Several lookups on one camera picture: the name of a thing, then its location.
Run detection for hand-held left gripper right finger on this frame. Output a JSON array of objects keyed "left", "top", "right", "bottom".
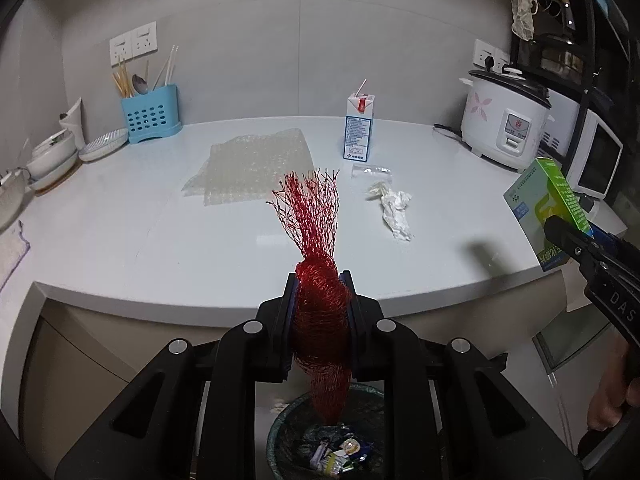
[{"left": 340, "top": 270, "right": 583, "bottom": 480}]

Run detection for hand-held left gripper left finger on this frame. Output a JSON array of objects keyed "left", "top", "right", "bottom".
[{"left": 55, "top": 271, "right": 301, "bottom": 480}]

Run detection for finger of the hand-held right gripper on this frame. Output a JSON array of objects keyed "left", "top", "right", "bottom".
[
  {"left": 591, "top": 226, "right": 626, "bottom": 253},
  {"left": 544, "top": 215, "right": 615, "bottom": 282}
]

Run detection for red mesh net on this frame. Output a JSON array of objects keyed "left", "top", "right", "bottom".
[{"left": 266, "top": 169, "right": 352, "bottom": 425}]

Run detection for green cardboard box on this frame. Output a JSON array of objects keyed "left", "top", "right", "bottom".
[{"left": 503, "top": 157, "right": 597, "bottom": 272}]

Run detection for dark mesh trash basket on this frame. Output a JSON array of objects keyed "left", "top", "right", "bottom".
[{"left": 266, "top": 384, "right": 446, "bottom": 480}]

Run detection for white tissue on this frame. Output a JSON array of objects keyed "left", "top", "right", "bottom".
[{"left": 367, "top": 181, "right": 416, "bottom": 242}]

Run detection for clear plastic bag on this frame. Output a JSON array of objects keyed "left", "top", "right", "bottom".
[{"left": 351, "top": 164, "right": 393, "bottom": 181}]

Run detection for bubble wrap sheet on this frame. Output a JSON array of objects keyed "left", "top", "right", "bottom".
[{"left": 181, "top": 128, "right": 317, "bottom": 207}]

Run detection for white blue milk carton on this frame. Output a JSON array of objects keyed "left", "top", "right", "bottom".
[{"left": 344, "top": 94, "right": 376, "bottom": 162}]

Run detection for person's right hand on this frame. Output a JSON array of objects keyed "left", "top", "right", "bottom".
[{"left": 586, "top": 342, "right": 640, "bottom": 432}]

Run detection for white microwave oven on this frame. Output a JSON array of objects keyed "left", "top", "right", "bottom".
[{"left": 540, "top": 95, "right": 624, "bottom": 197}]

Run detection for white rice cooker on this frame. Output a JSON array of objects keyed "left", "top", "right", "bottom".
[{"left": 460, "top": 66, "right": 553, "bottom": 171}]

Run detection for black metal rack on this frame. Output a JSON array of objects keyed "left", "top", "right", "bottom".
[{"left": 510, "top": 0, "right": 640, "bottom": 211}]

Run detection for beige cabinet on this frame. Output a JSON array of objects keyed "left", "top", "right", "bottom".
[{"left": 20, "top": 295, "right": 551, "bottom": 480}]

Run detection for hanging white mesh cloth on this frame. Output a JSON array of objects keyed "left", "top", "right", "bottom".
[{"left": 511, "top": 0, "right": 538, "bottom": 41}]

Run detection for blue utensil holder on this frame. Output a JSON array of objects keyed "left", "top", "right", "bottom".
[{"left": 121, "top": 84, "right": 183, "bottom": 145}]

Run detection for blue patterned plate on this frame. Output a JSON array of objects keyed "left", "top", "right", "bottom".
[{"left": 78, "top": 127, "right": 130, "bottom": 162}]

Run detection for wooden board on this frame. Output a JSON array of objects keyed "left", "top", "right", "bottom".
[{"left": 30, "top": 162, "right": 83, "bottom": 193}]

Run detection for large white bowl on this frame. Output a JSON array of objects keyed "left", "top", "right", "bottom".
[{"left": 25, "top": 147, "right": 80, "bottom": 181}]

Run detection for white dish cloth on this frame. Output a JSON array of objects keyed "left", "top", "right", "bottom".
[{"left": 0, "top": 220, "right": 32, "bottom": 291}]

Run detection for white chopsticks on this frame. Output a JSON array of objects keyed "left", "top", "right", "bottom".
[{"left": 152, "top": 44, "right": 180, "bottom": 92}]

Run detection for white pitcher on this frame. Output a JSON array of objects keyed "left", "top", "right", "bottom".
[{"left": 59, "top": 97, "right": 86, "bottom": 150}]

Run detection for bundle of wooden chopsticks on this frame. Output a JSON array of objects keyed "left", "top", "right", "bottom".
[{"left": 112, "top": 57, "right": 136, "bottom": 98}]

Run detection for small white bowl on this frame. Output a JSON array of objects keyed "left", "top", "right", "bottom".
[{"left": 32, "top": 130, "right": 73, "bottom": 157}]

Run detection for black power cord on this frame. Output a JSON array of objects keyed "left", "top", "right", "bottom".
[{"left": 432, "top": 123, "right": 466, "bottom": 148}]

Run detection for white double wall socket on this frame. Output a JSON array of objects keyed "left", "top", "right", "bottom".
[{"left": 472, "top": 39, "right": 511, "bottom": 72}]

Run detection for white pot with handle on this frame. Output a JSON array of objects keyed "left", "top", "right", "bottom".
[{"left": 0, "top": 170, "right": 28, "bottom": 231}]

